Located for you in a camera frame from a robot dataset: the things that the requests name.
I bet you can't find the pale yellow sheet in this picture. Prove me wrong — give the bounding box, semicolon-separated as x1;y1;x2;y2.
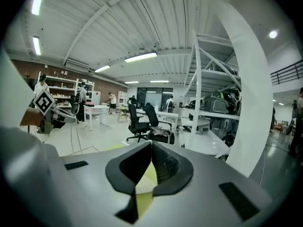
104;143;159;218

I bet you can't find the white fabric bag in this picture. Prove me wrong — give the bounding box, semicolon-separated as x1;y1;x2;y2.
0;48;73;227

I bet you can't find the white metal storage rack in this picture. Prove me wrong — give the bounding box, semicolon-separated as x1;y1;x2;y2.
183;31;242;136

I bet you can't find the person's left forearm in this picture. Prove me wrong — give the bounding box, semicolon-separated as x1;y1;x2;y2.
19;107;45;128

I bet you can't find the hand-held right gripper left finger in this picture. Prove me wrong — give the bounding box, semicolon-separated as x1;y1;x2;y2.
105;141;152;225

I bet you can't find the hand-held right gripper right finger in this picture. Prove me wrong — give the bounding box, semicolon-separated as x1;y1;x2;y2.
151;141;194;196

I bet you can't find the grey green backpack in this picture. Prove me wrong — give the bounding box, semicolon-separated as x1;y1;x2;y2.
203;90;237;114

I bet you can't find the ceiling air conditioner unit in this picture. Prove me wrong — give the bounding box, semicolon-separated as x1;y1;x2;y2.
64;59;91;72

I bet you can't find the black office chair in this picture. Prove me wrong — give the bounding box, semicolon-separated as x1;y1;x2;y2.
126;97;152;143
144;103;176;145

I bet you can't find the black balcony railing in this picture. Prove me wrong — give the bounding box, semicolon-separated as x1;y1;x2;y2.
270;60;303;86

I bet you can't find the wooden stool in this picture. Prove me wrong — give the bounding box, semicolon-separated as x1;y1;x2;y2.
117;106;130;123

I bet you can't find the grey mesh chair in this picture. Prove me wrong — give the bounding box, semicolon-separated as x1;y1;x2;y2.
70;95;80;124

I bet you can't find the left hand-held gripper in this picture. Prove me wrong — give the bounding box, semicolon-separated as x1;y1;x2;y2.
33;88;79;135

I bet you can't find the white wall shelf unit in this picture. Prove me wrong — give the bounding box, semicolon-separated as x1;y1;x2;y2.
37;70;95;109

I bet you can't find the white cable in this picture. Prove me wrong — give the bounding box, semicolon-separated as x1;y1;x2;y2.
70;117;83;155

